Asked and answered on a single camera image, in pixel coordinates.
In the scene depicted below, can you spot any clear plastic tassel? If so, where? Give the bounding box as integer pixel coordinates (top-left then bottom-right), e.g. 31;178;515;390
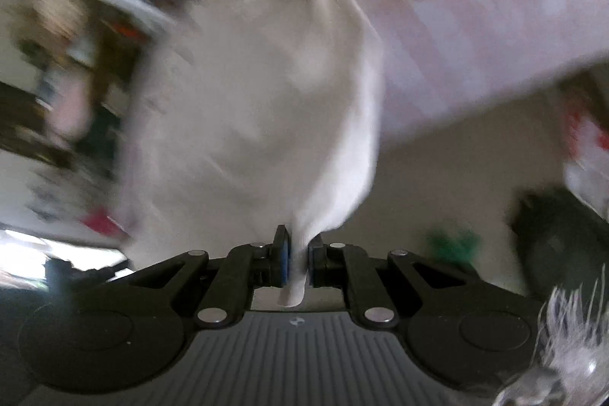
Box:
494;266;609;406

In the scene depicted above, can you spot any green item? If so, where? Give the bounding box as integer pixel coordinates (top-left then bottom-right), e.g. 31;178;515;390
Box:
425;229;480;268

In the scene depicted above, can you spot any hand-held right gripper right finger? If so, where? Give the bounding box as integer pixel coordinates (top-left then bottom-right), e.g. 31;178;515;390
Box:
308;237;479;329

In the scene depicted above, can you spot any pink checked desk mat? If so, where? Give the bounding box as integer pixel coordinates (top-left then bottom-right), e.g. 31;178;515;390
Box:
304;0;609;152

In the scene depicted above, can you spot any red white bag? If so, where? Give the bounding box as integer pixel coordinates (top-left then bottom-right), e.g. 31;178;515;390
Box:
560;102;609;219

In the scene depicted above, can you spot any cream T-shirt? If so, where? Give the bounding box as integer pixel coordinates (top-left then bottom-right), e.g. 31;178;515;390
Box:
116;0;387;309

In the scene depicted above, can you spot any dark round bin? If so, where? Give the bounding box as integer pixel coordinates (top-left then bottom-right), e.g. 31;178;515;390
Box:
510;188;609;309

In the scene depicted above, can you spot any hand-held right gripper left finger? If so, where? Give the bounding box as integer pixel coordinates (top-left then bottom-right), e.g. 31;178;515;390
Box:
124;224;290;331

